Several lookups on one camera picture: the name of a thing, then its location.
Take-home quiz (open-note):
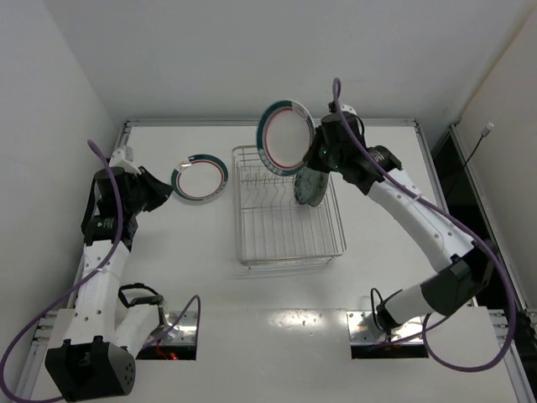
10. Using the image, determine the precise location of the white plate grey pattern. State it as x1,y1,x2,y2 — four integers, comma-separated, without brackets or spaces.
308,172,330,207

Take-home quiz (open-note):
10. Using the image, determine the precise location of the green red rimmed plate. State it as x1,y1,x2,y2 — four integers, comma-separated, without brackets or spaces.
170,154,229,203
256,99,315,176

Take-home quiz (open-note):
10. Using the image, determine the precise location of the blue patterned small plate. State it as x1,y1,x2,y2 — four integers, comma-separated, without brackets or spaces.
294,167,321,207

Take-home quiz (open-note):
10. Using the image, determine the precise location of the green red rimmed plate front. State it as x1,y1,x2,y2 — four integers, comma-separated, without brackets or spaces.
256,99,315,176

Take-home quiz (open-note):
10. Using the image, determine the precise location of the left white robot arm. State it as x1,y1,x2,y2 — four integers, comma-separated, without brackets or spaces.
45,166,172,402

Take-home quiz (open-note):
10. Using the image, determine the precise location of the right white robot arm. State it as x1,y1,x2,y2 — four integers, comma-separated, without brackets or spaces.
304,102,493,335

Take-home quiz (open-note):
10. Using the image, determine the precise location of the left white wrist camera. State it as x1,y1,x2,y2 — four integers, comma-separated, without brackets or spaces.
109,145,141,175

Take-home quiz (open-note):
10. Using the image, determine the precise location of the metal wire dish rack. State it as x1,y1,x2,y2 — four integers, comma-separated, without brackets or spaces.
231,145,347,269

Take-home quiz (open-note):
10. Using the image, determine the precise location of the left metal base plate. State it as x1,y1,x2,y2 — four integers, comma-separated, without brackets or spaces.
143,311,198,348

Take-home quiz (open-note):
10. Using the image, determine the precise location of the metal base plate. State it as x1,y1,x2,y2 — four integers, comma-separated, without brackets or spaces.
346,311,423,347
143,311,198,348

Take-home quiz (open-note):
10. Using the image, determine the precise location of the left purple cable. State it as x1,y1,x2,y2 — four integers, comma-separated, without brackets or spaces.
0,140,202,403

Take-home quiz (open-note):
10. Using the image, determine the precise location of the black wall cable white plug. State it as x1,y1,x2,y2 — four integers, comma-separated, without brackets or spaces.
462,122,494,170

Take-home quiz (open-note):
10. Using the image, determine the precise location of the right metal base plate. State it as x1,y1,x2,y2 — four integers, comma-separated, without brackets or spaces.
346,311,423,347

